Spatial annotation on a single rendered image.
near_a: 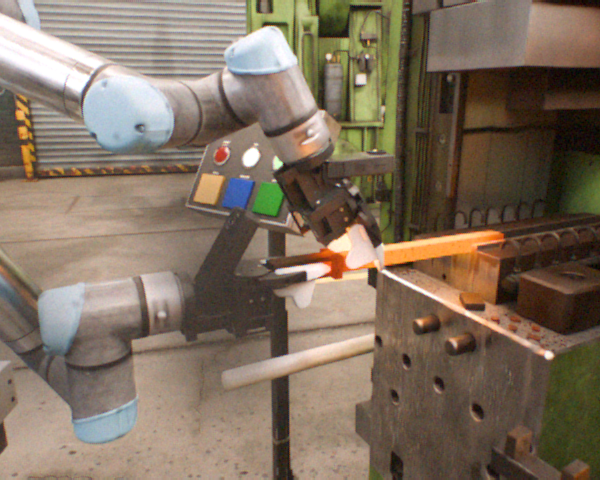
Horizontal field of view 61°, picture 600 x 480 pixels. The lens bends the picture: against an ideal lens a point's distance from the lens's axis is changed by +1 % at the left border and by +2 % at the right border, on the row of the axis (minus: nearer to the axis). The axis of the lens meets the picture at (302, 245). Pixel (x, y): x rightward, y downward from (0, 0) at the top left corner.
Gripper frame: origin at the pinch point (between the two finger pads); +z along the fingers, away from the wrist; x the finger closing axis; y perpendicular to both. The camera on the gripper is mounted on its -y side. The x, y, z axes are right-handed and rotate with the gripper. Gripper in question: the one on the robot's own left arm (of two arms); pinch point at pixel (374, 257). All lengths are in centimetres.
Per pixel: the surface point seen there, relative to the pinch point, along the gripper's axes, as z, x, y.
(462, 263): 12.1, -0.1, -13.9
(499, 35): -18.6, 2.6, -31.1
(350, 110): 121, -420, -231
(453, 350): 15.2, 9.5, -0.8
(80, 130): 34, -799, 0
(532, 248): 13.8, 5.8, -23.2
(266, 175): -3.3, -48.5, -5.6
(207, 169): -7, -66, 2
